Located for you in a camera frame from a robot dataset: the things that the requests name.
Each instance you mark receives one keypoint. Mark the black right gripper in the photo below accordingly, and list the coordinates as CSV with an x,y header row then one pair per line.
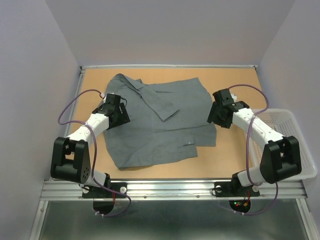
x,y
212,117

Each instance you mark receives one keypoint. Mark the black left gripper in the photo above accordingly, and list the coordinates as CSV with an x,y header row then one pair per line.
x,y
124,118

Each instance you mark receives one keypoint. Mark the grey long sleeve shirt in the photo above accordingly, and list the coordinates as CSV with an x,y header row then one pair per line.
x,y
167,122

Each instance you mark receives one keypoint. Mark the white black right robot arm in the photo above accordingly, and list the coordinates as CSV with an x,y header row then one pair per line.
x,y
281,158

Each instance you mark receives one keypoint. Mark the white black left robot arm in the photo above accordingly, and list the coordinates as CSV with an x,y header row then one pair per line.
x,y
71,156

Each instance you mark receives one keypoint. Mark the white perforated plastic basket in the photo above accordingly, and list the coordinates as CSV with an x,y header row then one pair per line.
x,y
284,122

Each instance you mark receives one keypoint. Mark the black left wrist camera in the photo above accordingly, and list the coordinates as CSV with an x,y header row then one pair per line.
x,y
111,102

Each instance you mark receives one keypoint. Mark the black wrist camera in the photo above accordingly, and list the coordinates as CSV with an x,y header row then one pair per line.
x,y
111,102
224,97

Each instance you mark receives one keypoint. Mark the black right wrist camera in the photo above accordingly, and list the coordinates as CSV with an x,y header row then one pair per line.
x,y
224,97

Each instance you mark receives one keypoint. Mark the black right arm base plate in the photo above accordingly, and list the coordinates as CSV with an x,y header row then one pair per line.
x,y
225,189

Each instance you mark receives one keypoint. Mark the aluminium front frame rail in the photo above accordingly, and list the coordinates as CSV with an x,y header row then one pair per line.
x,y
166,190

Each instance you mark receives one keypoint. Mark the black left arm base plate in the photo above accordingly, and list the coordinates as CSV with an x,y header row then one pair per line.
x,y
94,192

